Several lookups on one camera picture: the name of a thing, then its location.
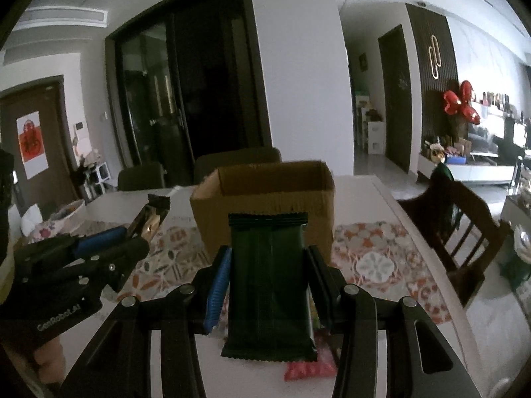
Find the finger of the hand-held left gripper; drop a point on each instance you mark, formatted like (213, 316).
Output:
(101, 239)
(124, 253)

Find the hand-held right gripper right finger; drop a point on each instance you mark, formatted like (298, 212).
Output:
(321, 286)

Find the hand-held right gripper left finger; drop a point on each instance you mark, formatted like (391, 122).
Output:
(219, 294)

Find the dark green snack packet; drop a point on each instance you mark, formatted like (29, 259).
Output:
(269, 282)

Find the cardboard box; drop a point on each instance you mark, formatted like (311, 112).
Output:
(265, 199)

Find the person's left hand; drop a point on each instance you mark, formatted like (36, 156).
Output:
(45, 360)

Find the floral bowl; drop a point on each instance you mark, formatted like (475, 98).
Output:
(54, 224)

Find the floral table mat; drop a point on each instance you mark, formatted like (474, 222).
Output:
(373, 257)

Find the white storage cubes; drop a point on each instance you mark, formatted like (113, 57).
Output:
(99, 174)

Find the small dark green chair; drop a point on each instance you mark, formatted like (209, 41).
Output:
(141, 176)

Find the red snack packet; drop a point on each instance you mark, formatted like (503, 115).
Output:
(309, 371)

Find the brown wooden door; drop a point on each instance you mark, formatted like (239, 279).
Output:
(54, 132)

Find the red and white door poster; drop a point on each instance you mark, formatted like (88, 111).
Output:
(31, 141)

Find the wide dark green chair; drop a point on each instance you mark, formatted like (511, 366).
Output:
(236, 161)

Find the dark wooden chair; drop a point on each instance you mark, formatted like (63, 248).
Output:
(456, 215)

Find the white hallway shelf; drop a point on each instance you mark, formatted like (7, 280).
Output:
(373, 137)

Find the dark green cloth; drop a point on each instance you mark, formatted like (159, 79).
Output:
(442, 176)

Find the dark glass sliding door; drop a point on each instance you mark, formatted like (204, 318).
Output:
(186, 83)

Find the white low cabinet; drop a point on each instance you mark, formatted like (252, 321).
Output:
(468, 172)

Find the dark hallway door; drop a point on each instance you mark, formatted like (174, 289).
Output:
(396, 99)

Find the ceiling air vent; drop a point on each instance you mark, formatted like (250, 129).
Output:
(62, 18)

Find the red foil balloon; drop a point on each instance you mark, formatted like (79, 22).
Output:
(460, 101)

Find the wall intercom panel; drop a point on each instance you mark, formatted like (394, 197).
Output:
(79, 126)

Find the dark slatted wall panel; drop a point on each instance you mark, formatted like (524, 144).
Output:
(423, 103)

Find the gold wall ornament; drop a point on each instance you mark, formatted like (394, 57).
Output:
(434, 56)

